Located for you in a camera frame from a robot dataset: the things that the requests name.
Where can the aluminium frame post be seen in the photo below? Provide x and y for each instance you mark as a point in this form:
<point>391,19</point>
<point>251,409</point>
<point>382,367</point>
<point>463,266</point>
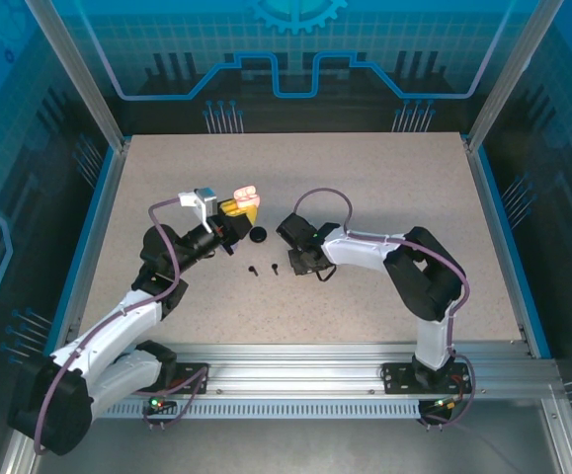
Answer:
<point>507,79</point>
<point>85,79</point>

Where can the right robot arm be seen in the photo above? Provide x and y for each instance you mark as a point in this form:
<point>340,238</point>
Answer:
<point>359,247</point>

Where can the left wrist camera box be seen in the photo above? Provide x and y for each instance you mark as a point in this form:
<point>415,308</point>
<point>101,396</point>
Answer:
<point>205,200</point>

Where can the blue table side strip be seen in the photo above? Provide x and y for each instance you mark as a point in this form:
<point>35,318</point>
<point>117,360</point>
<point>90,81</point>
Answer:
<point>503,222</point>
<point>90,222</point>

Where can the pink earbud charging case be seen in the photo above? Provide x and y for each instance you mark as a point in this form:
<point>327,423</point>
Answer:
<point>247,196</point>

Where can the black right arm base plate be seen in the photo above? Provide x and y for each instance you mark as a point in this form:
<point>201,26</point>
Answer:
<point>399,377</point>

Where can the aluminium mounting rail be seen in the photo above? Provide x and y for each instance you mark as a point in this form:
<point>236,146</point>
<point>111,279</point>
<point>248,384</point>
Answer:
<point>290,375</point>

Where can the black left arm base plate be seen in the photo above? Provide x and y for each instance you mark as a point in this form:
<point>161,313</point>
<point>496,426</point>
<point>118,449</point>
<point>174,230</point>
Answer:
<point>191,377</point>

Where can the black earbud charging case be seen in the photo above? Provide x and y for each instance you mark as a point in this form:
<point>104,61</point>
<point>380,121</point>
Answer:
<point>257,235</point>

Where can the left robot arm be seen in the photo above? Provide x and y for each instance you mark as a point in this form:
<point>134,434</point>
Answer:
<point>112,321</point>

